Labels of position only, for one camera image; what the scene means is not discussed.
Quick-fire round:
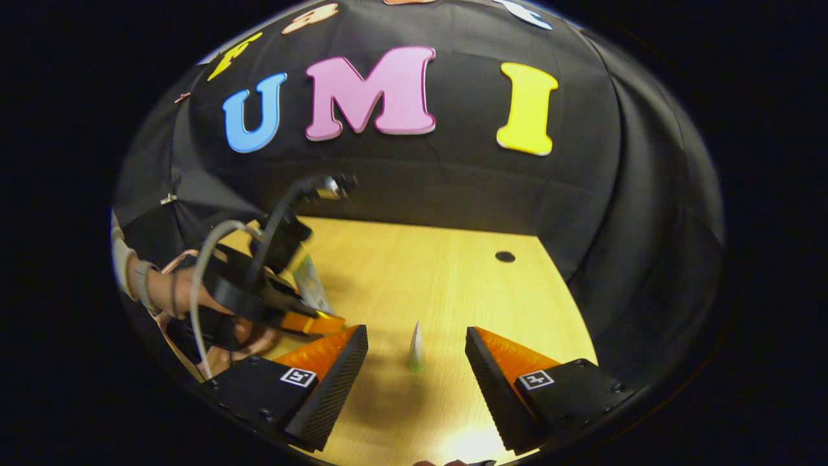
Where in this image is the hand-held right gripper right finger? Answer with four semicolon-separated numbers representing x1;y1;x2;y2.
464;326;633;454

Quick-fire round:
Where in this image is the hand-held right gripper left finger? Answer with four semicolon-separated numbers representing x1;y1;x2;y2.
199;324;369;453

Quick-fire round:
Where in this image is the grey wrist band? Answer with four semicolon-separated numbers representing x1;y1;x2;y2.
135;259;160;313

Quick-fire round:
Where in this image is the black backdrop cloth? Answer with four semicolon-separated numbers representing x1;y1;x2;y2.
113;0;725;389

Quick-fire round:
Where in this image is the grey cable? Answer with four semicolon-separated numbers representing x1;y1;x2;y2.
189;219;263;380

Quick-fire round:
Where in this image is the black cable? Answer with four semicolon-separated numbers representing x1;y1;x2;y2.
243;172;358;292

